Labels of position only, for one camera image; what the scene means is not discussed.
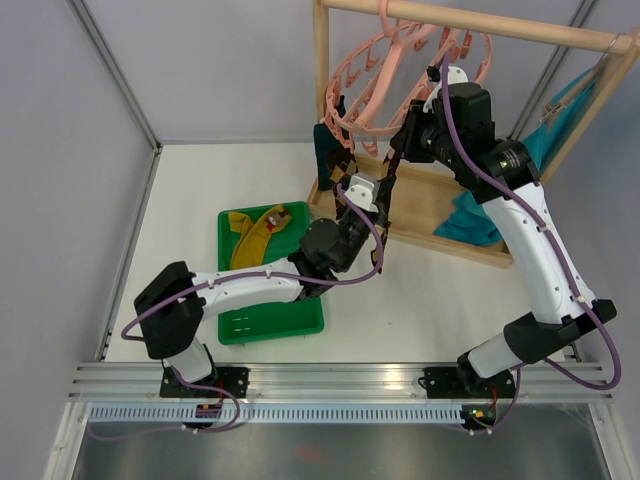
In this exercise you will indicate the white slotted cable duct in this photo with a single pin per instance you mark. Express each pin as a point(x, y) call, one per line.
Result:
point(287, 413)

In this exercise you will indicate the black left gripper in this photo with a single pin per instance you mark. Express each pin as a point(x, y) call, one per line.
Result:
point(379, 217)

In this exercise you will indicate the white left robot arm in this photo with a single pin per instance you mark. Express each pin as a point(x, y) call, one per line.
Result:
point(171, 308)

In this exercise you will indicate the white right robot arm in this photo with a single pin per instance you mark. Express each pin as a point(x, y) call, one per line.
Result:
point(455, 128)

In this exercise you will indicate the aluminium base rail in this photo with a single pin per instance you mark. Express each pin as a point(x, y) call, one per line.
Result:
point(329, 382)

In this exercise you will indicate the teal cloth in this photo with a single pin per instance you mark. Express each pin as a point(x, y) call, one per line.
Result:
point(468, 223)

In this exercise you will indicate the brown argyle sock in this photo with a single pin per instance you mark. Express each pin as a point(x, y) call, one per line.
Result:
point(383, 201)
point(342, 165)

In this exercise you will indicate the yellow sock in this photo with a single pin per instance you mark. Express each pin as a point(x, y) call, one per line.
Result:
point(255, 235)

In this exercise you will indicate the green reindeer sock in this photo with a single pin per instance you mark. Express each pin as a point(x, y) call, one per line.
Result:
point(324, 145)
point(340, 108)

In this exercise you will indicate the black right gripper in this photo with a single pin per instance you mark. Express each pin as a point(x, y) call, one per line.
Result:
point(406, 140)

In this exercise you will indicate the metal clip hanger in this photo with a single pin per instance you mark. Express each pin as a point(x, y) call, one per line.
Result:
point(564, 99)

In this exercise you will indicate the wooden hanger rack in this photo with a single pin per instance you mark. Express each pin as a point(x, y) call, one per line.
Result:
point(423, 198)

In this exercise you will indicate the green plastic tray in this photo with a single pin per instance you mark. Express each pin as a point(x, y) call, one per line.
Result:
point(272, 320)

